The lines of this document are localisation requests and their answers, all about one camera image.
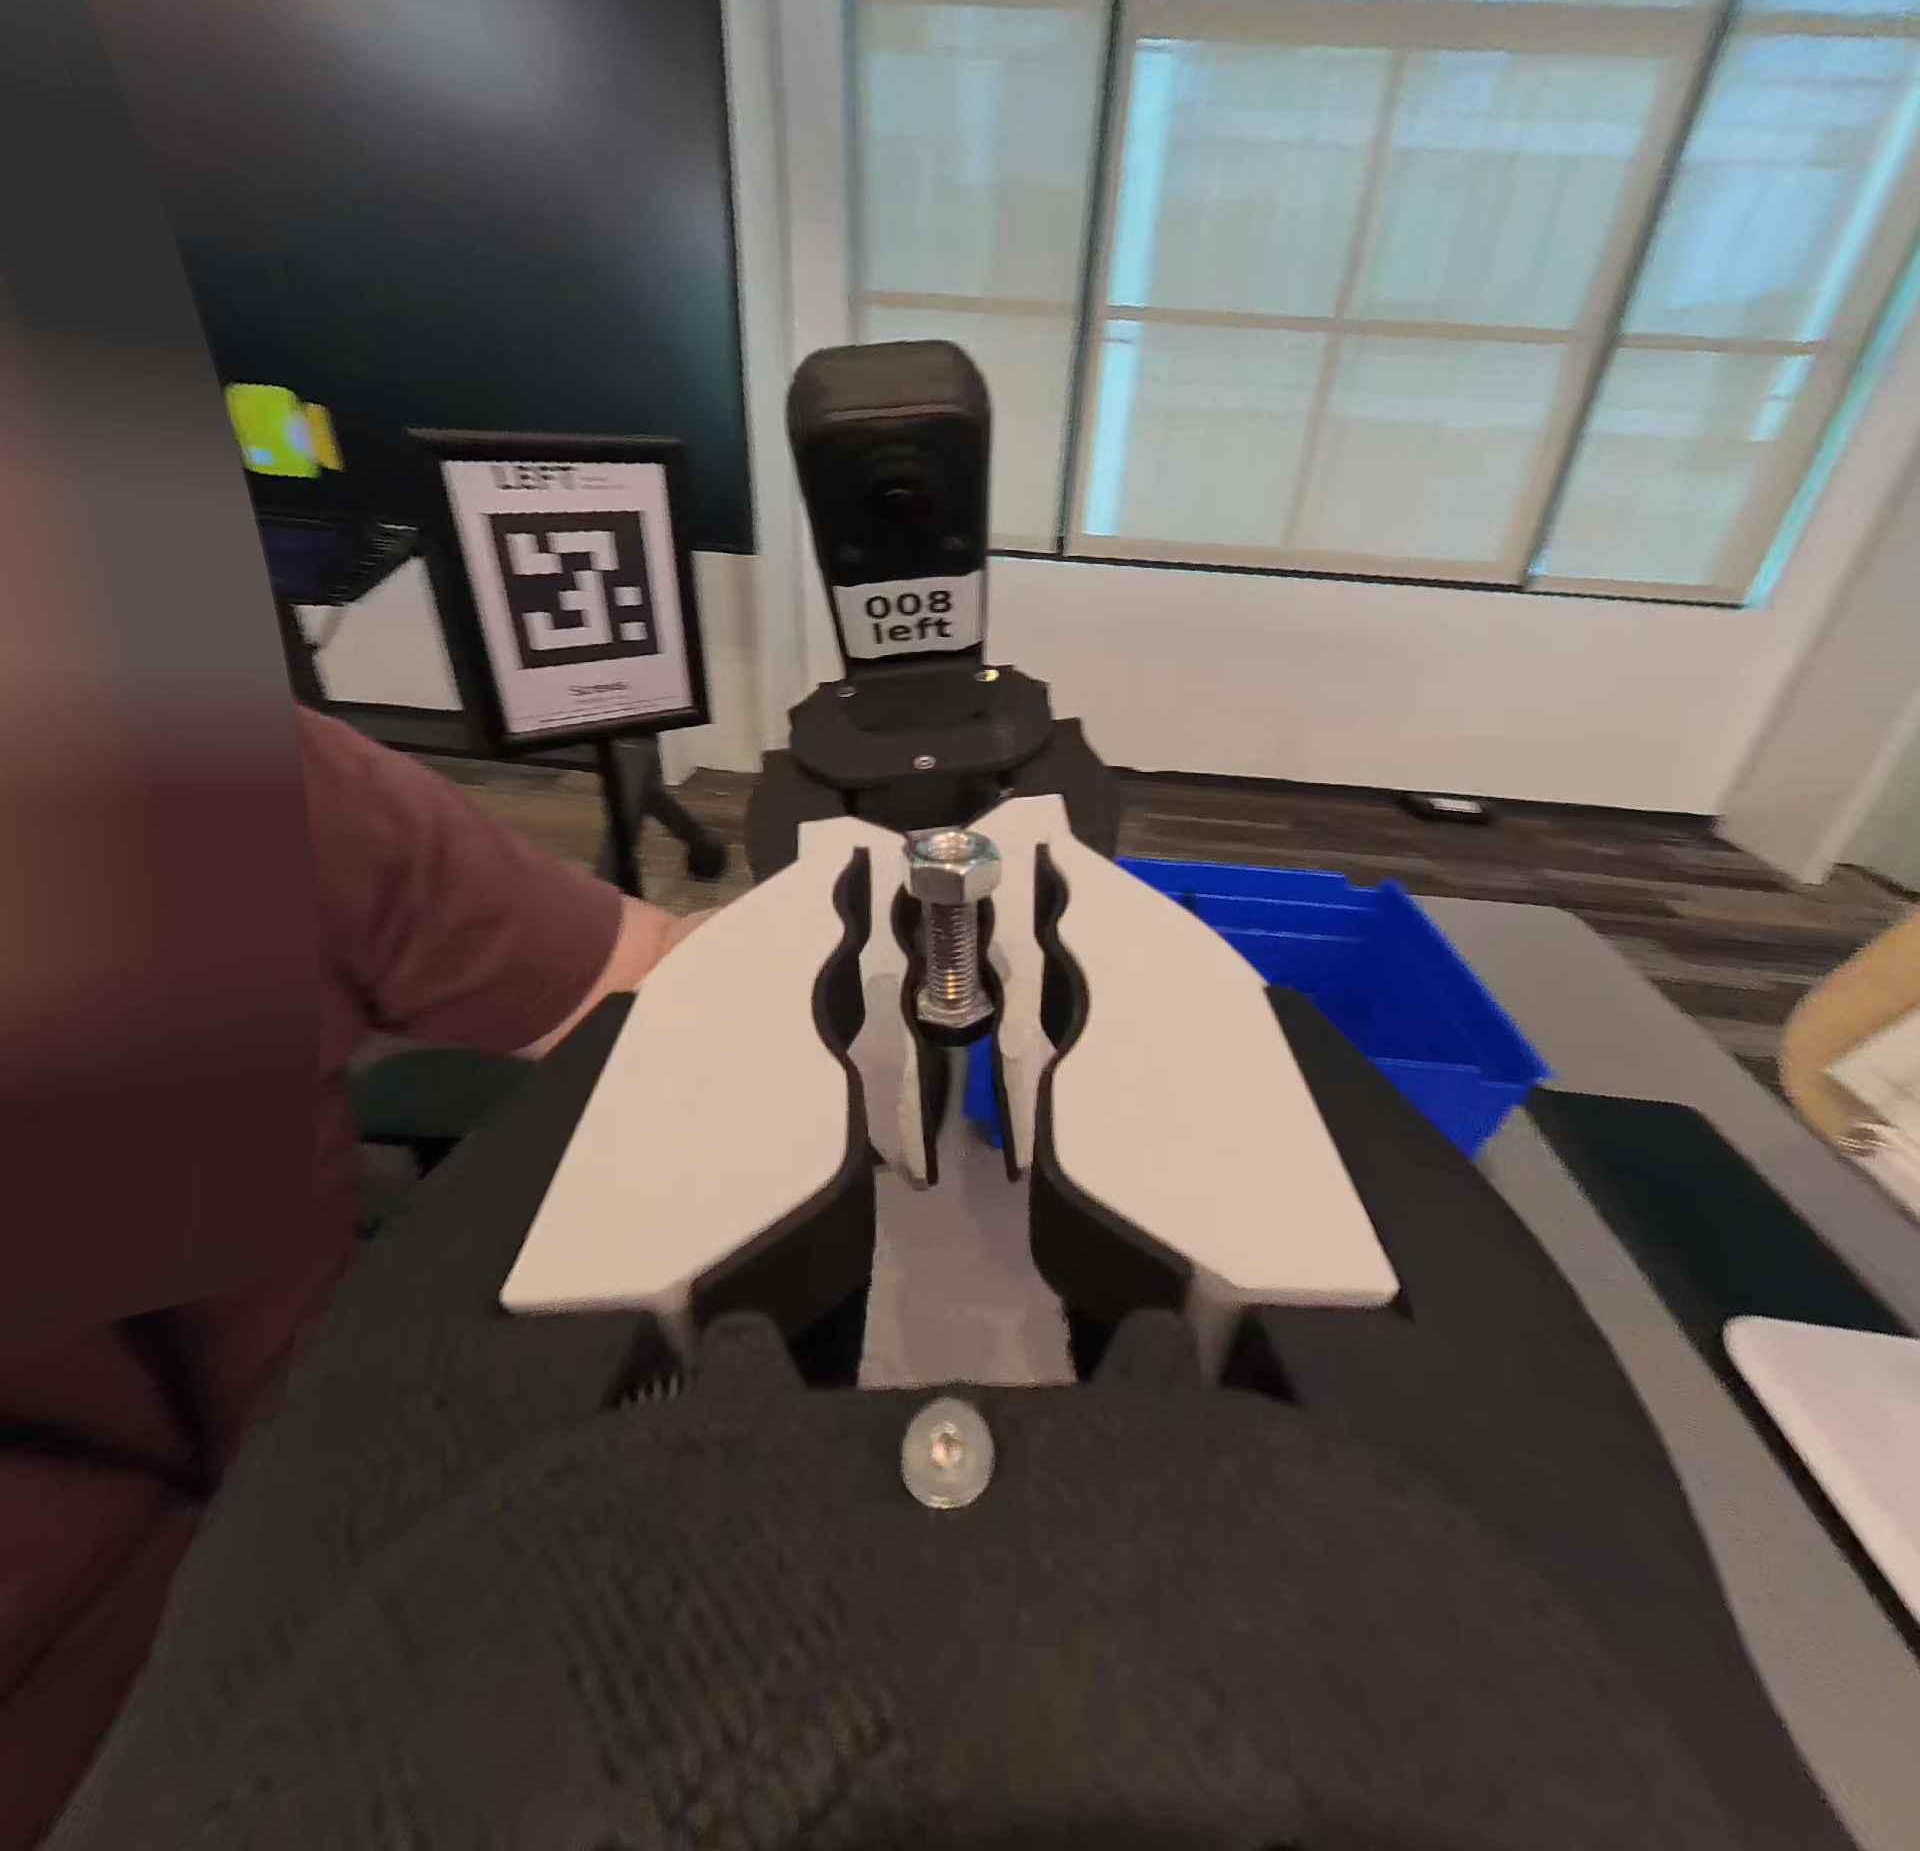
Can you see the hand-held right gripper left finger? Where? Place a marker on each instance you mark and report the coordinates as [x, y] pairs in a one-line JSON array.
[[692, 1100]]

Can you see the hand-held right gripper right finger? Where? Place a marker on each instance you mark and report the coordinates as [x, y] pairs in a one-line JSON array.
[[1217, 1100]]

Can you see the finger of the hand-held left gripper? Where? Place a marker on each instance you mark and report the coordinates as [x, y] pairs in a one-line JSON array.
[[842, 837], [1055, 828]]

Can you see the silver hex nut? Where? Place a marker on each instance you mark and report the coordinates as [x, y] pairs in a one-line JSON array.
[[950, 878]]

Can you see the silver hex bolt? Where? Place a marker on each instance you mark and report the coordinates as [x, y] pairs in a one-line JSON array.
[[950, 953]]

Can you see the blue plastic parts bin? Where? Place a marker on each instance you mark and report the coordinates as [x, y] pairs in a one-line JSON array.
[[1348, 981]]

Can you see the person's left forearm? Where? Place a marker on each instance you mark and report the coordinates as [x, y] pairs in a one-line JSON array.
[[644, 953]]

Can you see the black sign stand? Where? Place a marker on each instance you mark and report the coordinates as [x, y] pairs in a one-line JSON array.
[[624, 815]]

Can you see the black framed marker sign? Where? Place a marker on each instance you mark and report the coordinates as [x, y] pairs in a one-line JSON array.
[[578, 591]]

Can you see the black floor box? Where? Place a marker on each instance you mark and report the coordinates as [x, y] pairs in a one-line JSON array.
[[1451, 809]]

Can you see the large black screen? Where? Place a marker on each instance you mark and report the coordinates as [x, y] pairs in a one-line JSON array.
[[452, 154]]

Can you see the large grid window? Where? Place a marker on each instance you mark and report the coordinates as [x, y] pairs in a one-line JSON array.
[[1348, 154]]

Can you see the small dark tablet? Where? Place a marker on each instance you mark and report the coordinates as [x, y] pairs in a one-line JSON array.
[[324, 557]]

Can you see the instruction sheet on stand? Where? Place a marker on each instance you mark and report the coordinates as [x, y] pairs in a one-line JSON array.
[[1845, 1415]]

